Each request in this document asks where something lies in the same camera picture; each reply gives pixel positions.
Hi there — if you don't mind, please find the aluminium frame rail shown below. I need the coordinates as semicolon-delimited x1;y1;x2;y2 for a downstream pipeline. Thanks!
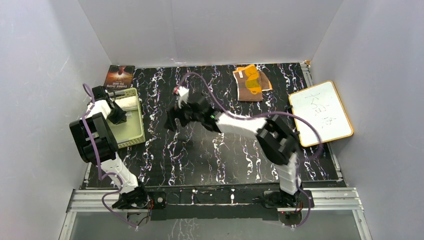
59;185;372;240

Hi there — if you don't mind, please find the white terry towel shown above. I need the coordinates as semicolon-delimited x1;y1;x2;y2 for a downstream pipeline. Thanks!
114;96;139;112

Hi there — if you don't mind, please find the dark cover paperback book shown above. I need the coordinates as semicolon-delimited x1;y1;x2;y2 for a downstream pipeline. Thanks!
103;65;135;90

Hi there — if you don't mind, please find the brown and yellow cloth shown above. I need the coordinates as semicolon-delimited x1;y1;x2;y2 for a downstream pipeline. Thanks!
232;64;273;102

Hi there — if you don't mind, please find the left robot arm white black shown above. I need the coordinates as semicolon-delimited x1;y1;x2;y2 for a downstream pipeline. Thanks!
69;84;150;209

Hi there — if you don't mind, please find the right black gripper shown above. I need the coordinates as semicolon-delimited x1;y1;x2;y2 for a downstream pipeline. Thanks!
163;96;203;132

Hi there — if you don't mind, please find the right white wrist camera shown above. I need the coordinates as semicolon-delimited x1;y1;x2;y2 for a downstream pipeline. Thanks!
173;86;190;109

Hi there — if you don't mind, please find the whiteboard with wooden frame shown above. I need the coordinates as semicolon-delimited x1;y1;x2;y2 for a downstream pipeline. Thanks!
288;80;354;143

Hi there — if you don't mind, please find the light green plastic basket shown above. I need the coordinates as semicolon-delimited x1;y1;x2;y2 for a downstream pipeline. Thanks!
106;87;146;149

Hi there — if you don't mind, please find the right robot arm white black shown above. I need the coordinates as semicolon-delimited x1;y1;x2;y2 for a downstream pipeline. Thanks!
164;87;302;208

